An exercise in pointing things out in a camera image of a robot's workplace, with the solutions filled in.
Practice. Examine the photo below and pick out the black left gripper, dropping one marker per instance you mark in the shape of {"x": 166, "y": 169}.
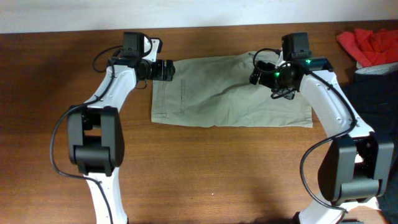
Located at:
{"x": 169, "y": 70}

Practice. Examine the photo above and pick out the red cloth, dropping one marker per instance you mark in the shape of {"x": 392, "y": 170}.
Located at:
{"x": 370, "y": 48}

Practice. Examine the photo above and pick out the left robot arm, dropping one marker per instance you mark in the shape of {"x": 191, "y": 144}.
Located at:
{"x": 95, "y": 135}

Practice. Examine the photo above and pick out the khaki green shorts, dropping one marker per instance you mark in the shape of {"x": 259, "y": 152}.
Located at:
{"x": 215, "y": 91}

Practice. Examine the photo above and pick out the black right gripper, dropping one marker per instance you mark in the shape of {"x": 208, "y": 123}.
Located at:
{"x": 255, "y": 74}

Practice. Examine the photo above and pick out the dark navy garment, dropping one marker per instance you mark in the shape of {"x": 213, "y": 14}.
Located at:
{"x": 374, "y": 97}

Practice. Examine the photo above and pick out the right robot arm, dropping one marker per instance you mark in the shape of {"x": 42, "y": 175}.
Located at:
{"x": 356, "y": 167}

